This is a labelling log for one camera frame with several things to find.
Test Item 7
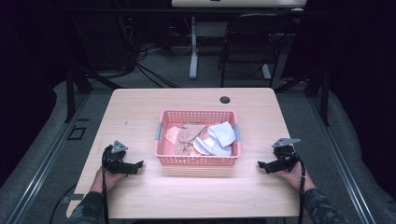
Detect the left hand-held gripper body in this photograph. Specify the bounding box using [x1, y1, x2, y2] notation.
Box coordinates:
[102, 140, 139, 175]

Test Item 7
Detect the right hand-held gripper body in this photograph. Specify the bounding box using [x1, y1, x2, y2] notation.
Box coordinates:
[270, 137, 302, 174]

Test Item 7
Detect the person's left hand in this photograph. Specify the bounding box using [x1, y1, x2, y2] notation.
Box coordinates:
[90, 167, 128, 194]

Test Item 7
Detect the person's right hand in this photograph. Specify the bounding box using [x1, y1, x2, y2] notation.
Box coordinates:
[276, 161, 318, 192]

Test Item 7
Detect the pale pink sock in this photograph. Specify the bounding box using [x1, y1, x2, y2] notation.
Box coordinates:
[163, 125, 182, 147]

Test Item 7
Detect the pink plastic basket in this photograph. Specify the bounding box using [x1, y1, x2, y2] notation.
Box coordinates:
[154, 109, 242, 167]

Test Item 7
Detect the white grey striped sock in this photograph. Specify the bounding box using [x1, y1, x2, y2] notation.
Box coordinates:
[192, 135, 233, 157]

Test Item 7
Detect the tan sock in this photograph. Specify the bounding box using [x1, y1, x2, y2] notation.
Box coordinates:
[173, 122, 209, 156]

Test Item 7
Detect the black metal stand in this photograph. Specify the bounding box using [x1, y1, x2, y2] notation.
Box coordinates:
[64, 63, 124, 124]
[273, 63, 332, 127]

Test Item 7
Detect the black folding chair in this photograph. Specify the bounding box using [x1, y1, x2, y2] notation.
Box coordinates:
[217, 12, 295, 89]

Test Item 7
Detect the white desk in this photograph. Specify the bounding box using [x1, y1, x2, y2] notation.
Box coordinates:
[170, 0, 308, 80]

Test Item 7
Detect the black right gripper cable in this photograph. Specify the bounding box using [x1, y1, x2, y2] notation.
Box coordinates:
[289, 151, 308, 224]

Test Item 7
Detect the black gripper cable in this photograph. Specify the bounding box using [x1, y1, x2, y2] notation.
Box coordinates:
[100, 148, 110, 224]
[289, 151, 308, 224]

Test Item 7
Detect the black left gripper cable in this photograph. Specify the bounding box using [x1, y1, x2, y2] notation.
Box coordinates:
[100, 148, 110, 224]

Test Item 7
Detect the aluminium floor rail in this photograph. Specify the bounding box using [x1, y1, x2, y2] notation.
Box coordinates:
[6, 92, 92, 224]
[306, 92, 379, 224]

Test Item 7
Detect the bundle of floor cables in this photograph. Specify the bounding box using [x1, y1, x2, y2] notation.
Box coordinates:
[122, 18, 194, 90]

